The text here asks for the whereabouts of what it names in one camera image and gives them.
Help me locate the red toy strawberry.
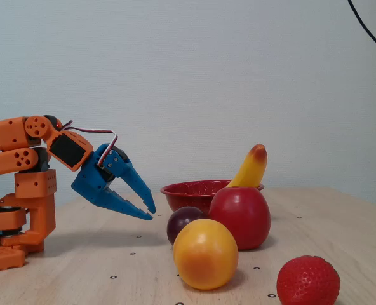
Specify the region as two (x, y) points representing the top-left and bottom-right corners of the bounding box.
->
(276, 255), (341, 305)

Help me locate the orange robot base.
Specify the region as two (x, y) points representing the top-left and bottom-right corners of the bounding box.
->
(0, 168), (58, 275)

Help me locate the white red servo cable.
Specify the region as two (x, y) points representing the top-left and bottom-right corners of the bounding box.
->
(57, 119), (119, 168)

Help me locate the dark purple toy plum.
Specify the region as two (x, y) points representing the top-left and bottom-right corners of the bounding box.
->
(166, 206), (208, 246)

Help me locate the red speckled bowl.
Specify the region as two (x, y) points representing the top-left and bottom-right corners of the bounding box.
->
(160, 180), (265, 215)

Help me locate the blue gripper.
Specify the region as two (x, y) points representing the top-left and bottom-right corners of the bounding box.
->
(70, 142), (158, 221)

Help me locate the red toy apple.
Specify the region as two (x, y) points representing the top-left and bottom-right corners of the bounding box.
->
(208, 186), (271, 251)

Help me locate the orange toy fruit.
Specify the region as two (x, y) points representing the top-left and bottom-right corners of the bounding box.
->
(172, 218), (239, 290)

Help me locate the yellow toy banana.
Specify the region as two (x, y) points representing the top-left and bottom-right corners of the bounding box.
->
(225, 143), (268, 189)

